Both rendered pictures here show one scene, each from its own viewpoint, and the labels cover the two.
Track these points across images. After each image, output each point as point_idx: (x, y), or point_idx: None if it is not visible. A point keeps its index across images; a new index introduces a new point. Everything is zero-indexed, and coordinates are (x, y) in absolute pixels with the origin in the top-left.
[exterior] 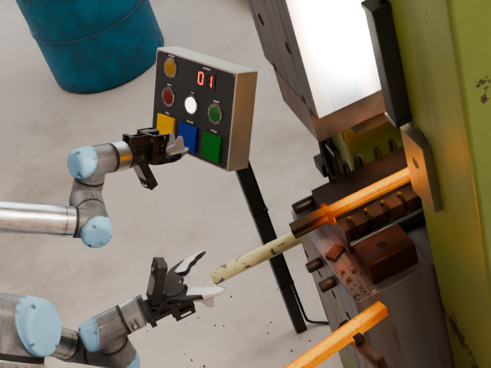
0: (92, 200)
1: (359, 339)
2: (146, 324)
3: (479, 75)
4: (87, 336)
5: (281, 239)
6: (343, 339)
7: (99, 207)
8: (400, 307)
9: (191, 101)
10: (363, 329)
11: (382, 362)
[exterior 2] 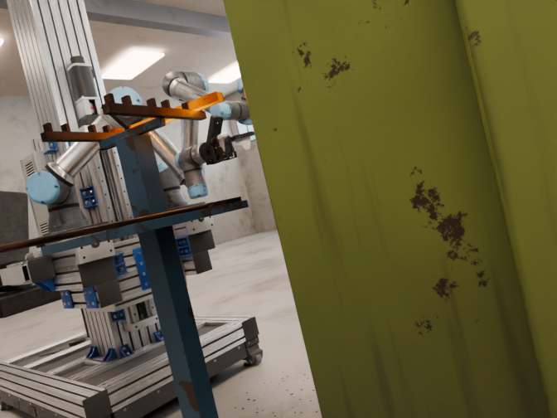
0: (234, 101)
1: (185, 105)
2: (201, 157)
3: None
4: (176, 154)
5: None
6: (180, 106)
7: (231, 102)
8: None
9: None
10: (196, 104)
11: (165, 105)
